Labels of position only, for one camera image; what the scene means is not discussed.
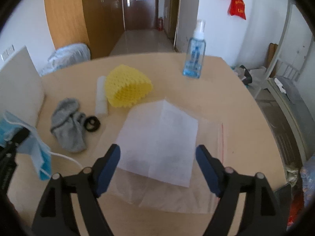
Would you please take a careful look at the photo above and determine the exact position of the blue surgical face mask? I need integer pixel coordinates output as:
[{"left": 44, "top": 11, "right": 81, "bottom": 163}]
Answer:
[{"left": 0, "top": 110, "right": 84, "bottom": 181}]

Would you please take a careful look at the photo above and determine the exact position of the grey sock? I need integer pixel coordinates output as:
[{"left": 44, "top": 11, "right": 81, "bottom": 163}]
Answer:
[{"left": 50, "top": 98, "right": 86, "bottom": 153}]

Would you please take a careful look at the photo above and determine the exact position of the black hair tie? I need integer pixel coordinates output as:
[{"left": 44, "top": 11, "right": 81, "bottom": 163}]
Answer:
[{"left": 83, "top": 115, "right": 101, "bottom": 133}]

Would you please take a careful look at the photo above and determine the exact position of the clear zip plastic bag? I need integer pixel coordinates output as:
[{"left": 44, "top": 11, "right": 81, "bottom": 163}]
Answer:
[{"left": 93, "top": 100, "right": 226, "bottom": 214}]

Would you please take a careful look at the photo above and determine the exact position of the yellow foam fruit net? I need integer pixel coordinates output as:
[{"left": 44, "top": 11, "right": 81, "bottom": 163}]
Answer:
[{"left": 104, "top": 65, "right": 153, "bottom": 108}]

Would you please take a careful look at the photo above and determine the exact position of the white styrofoam box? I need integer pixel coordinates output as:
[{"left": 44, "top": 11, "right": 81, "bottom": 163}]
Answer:
[{"left": 0, "top": 46, "right": 45, "bottom": 126}]

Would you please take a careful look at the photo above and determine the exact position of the white foam tube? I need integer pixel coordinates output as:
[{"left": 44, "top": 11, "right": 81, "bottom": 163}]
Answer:
[{"left": 95, "top": 76, "right": 108, "bottom": 117}]

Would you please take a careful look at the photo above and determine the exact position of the blue covered bundle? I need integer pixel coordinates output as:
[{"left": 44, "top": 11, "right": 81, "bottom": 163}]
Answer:
[{"left": 38, "top": 43, "right": 91, "bottom": 76}]

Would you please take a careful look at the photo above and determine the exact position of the grey bed mattress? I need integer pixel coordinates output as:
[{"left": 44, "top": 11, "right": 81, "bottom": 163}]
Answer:
[{"left": 278, "top": 76, "right": 315, "bottom": 133}]

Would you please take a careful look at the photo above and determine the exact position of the wooden wardrobe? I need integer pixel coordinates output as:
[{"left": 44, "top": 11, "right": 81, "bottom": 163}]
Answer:
[{"left": 44, "top": 0, "right": 124, "bottom": 59}]

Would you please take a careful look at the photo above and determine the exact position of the blue spray bottle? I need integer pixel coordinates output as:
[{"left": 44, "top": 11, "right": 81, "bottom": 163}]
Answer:
[{"left": 183, "top": 20, "right": 206, "bottom": 79}]

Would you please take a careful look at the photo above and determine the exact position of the red fire extinguisher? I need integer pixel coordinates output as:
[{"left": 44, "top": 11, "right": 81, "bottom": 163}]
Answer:
[{"left": 157, "top": 17, "right": 163, "bottom": 31}]

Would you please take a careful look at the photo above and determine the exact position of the dark brown entrance door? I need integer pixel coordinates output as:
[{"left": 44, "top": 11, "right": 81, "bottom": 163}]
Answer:
[{"left": 123, "top": 0, "right": 158, "bottom": 30}]

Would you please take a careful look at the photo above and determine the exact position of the white wall socket pair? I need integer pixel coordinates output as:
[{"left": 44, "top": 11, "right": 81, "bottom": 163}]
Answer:
[{"left": 1, "top": 45, "right": 15, "bottom": 61}]

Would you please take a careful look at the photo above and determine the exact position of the metal bunk bed frame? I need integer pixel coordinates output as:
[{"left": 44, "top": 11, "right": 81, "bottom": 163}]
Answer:
[{"left": 254, "top": 0, "right": 313, "bottom": 164}]

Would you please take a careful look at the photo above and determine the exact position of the side doorway frame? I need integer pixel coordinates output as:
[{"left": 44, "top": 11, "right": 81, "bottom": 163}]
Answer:
[{"left": 163, "top": 0, "right": 181, "bottom": 49}]

